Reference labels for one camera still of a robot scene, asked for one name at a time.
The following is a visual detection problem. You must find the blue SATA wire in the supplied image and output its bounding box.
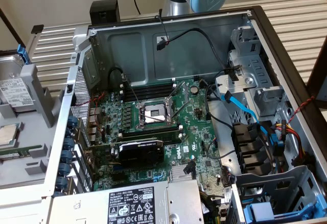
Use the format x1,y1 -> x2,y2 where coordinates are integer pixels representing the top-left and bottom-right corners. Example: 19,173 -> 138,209
220,93 -> 286,157

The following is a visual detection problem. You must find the red yellow power wire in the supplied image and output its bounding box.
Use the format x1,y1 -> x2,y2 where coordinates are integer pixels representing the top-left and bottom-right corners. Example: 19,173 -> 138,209
275,123 -> 316,168

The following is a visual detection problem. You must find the hard disk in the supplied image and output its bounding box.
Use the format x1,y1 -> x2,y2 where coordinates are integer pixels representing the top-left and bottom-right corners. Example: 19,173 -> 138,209
0,43 -> 36,114

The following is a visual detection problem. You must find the blue plastic disk carrier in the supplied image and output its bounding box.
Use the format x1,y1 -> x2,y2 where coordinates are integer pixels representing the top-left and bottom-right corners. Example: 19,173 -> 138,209
241,193 -> 324,221

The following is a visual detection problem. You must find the metal CPU socket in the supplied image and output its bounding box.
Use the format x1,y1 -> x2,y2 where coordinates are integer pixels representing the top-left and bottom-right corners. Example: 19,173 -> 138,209
135,98 -> 178,130

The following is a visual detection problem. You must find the black RAM slot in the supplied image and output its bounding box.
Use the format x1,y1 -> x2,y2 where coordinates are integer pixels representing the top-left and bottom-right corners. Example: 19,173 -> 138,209
119,78 -> 177,93
119,124 -> 183,136
120,131 -> 183,145
119,87 -> 177,102

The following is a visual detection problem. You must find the metal locking lever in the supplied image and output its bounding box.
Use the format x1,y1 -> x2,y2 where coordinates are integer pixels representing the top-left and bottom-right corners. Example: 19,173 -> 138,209
143,115 -> 168,124
121,73 -> 141,106

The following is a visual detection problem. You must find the metal socket cover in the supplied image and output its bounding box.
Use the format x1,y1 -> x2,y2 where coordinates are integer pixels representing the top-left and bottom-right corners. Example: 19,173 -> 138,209
166,81 -> 190,119

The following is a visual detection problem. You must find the green motherboard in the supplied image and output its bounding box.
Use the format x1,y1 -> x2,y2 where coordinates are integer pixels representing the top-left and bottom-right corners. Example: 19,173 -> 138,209
86,77 -> 232,209

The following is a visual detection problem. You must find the open grey PC case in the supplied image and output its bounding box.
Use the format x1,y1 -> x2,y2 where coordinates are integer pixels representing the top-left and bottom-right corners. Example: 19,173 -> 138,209
42,5 -> 327,224

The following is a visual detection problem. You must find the black graphics card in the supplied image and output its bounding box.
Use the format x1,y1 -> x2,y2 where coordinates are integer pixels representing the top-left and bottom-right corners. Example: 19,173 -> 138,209
85,138 -> 166,170

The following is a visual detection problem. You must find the silver finned heat sink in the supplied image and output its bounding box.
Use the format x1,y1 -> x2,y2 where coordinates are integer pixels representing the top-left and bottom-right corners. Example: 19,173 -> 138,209
170,166 -> 199,183

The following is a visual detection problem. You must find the grey metal drive cage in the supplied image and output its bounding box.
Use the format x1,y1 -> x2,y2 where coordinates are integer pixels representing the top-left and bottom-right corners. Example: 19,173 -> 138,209
226,19 -> 291,119

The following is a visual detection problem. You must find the black box-shaped block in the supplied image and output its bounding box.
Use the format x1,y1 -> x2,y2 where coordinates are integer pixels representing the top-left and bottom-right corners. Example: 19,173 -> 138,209
89,0 -> 121,26

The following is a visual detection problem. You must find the grey power supply unit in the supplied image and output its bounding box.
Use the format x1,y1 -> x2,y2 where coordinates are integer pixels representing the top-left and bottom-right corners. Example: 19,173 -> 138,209
47,179 -> 205,224

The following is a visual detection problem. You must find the blue drive caddy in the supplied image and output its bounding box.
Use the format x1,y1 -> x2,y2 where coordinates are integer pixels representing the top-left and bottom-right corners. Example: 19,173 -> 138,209
231,165 -> 326,224

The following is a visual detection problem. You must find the grey plastic parts rack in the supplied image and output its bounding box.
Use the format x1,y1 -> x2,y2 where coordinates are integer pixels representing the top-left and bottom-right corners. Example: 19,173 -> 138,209
0,62 -> 64,190

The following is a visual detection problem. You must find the small black clamp block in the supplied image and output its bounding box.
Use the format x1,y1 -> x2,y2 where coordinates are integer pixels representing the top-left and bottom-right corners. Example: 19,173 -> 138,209
30,24 -> 45,34

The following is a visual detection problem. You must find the green RAM stick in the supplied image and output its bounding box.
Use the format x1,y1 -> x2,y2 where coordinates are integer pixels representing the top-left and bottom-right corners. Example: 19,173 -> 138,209
0,144 -> 43,161

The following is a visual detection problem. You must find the brown wooden furniture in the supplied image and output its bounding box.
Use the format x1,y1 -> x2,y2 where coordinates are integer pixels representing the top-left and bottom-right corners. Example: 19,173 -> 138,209
306,37 -> 327,124

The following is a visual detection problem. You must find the silver CPU chip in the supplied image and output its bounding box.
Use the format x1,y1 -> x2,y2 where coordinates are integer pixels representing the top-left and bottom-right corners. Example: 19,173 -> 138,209
0,123 -> 20,150

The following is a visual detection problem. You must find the black curved wire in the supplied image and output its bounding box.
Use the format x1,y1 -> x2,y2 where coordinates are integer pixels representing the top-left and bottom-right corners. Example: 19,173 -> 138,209
204,82 -> 233,130

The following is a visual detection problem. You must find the black looped wire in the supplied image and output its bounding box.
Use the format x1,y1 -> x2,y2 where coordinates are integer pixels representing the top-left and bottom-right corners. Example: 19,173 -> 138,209
108,66 -> 128,86

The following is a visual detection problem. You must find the black wire with flat plug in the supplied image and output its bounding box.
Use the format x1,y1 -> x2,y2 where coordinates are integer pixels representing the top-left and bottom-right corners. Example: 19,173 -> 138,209
184,159 -> 197,180

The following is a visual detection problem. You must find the thin red black wire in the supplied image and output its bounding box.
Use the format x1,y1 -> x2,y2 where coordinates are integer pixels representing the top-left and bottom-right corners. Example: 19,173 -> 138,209
154,14 -> 171,46

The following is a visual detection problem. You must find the red twisted wire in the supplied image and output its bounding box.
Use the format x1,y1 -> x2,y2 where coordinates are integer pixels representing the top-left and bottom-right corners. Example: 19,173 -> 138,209
76,92 -> 106,108
285,95 -> 316,127

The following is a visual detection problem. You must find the black plastic wire holder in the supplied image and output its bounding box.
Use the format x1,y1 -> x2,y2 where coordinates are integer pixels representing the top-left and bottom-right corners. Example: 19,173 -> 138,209
231,121 -> 276,176

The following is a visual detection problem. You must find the yellow black wire bundle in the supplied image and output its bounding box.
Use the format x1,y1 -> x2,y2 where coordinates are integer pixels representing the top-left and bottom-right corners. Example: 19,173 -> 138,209
200,192 -> 228,224

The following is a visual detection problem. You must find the dark brown wooden rail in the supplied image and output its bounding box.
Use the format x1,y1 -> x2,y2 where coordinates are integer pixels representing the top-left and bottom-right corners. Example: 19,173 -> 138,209
0,7 -> 26,51

